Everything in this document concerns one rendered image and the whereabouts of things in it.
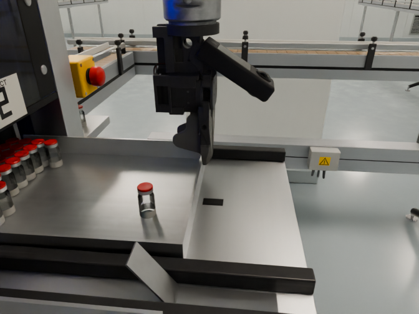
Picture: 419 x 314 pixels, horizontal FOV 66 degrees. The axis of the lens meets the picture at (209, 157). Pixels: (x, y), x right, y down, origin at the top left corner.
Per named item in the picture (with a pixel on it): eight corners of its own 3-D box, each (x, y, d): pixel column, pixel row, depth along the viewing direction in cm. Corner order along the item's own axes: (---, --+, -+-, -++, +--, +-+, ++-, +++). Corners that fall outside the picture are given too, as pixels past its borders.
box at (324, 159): (308, 170, 140) (311, 151, 136) (306, 164, 145) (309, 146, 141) (337, 171, 139) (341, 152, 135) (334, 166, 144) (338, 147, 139)
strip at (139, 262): (132, 308, 32) (125, 264, 29) (141, 283, 34) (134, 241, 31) (279, 321, 30) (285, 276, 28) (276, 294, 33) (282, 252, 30)
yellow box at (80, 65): (50, 97, 66) (42, 61, 62) (68, 87, 72) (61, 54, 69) (86, 98, 65) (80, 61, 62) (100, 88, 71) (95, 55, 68)
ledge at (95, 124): (25, 142, 70) (22, 134, 69) (56, 121, 81) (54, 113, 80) (87, 146, 68) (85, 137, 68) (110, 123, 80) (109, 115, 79)
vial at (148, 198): (138, 218, 43) (134, 192, 41) (142, 209, 45) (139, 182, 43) (154, 220, 43) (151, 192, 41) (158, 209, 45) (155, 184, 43)
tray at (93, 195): (-98, 248, 39) (-111, 225, 37) (28, 151, 62) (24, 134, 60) (183, 268, 36) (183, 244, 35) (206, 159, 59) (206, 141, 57)
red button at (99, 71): (83, 88, 66) (79, 68, 64) (91, 83, 69) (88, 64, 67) (101, 88, 65) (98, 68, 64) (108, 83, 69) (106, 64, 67)
